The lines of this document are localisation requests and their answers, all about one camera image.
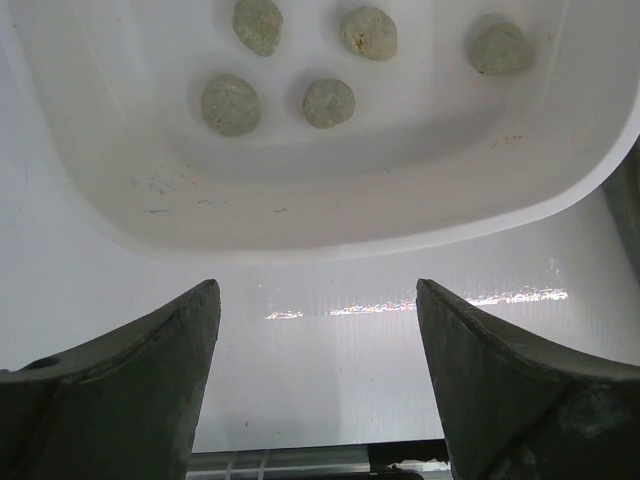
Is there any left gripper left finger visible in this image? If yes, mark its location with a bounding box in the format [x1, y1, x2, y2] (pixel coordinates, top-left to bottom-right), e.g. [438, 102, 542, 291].
[1, 280, 221, 479]

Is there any dark brown litter box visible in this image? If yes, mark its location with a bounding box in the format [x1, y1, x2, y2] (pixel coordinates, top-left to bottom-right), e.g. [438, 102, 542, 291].
[603, 139, 640, 282]

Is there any green clump far corner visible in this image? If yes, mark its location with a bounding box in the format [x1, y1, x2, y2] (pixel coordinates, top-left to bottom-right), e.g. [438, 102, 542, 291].
[200, 73, 261, 138]

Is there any green clump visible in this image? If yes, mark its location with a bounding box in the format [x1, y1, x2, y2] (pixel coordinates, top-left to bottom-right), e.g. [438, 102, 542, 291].
[302, 78, 356, 129]
[232, 0, 284, 57]
[339, 6, 398, 61]
[469, 22, 534, 77]

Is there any white plastic tub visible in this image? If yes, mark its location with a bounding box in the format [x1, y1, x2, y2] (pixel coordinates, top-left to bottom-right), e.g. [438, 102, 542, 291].
[1, 1, 639, 262]

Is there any aluminium mounting rail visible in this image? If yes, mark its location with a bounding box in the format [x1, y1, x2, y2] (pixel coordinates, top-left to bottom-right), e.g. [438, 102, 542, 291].
[186, 440, 453, 480]

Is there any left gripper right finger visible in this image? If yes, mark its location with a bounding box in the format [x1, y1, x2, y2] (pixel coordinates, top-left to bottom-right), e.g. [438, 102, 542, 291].
[416, 279, 639, 479]

